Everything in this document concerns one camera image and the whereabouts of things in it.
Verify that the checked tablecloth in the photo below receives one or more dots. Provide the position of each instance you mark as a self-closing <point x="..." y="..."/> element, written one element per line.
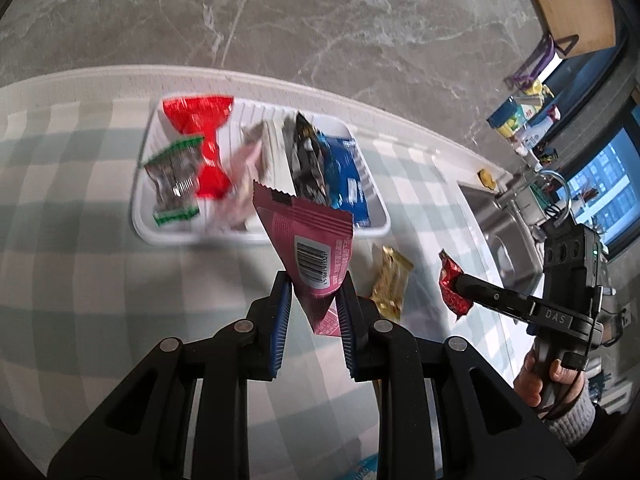
<point x="75" y="260"/>

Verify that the small red snack packet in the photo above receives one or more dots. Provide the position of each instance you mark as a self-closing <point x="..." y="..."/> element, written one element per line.
<point x="450" y="280"/>

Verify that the long white snack packet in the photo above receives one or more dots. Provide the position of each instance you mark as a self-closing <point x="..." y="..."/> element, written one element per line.
<point x="245" y="180"/>

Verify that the large red snack packet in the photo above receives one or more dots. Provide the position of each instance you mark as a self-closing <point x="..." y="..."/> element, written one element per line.
<point x="200" y="115"/>

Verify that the gold snack packet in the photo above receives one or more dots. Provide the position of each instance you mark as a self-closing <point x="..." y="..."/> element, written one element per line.
<point x="392" y="285"/>

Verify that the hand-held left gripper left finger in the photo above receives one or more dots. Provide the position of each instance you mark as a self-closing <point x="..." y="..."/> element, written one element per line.
<point x="282" y="320"/>

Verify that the blue snack packet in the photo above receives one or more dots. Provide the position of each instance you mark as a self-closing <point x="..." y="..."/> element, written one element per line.
<point x="345" y="165"/>

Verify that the small black snack packet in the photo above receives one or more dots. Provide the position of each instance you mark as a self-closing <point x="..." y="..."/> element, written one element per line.
<point x="307" y="160"/>

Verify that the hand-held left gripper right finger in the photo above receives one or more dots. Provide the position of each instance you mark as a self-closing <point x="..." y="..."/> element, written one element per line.
<point x="347" y="330"/>

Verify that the white spray bottle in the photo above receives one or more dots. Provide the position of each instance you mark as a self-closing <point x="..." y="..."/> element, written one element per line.
<point x="532" y="135"/>

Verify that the dark framed window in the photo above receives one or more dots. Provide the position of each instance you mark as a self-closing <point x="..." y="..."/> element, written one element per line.
<point x="600" y="170"/>

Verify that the steel sink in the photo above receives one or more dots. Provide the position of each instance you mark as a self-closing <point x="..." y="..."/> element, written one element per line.
<point x="505" y="245"/>

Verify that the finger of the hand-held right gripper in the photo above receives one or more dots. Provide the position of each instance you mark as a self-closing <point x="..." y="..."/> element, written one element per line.
<point x="495" y="297"/>

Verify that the person's right hand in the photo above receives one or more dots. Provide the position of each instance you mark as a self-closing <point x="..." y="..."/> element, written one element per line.
<point x="527" y="382"/>

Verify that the green silver snack packet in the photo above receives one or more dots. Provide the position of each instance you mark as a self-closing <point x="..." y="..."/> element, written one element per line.
<point x="175" y="180"/>

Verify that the pink snack packet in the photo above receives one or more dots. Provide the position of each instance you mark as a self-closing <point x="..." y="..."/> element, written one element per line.
<point x="310" y="240"/>

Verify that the white plastic tray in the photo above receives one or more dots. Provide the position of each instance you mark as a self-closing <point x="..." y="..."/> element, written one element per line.
<point x="170" y="232"/>

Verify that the yellow sponge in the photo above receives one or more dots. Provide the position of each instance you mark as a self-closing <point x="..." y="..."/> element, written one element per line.
<point x="486" y="178"/>

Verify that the chrome faucet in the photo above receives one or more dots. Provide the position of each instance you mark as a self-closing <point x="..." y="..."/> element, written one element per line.
<point x="530" y="205"/>

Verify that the person's right forearm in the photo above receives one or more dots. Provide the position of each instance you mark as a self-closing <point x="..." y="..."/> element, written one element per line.
<point x="575" y="425"/>

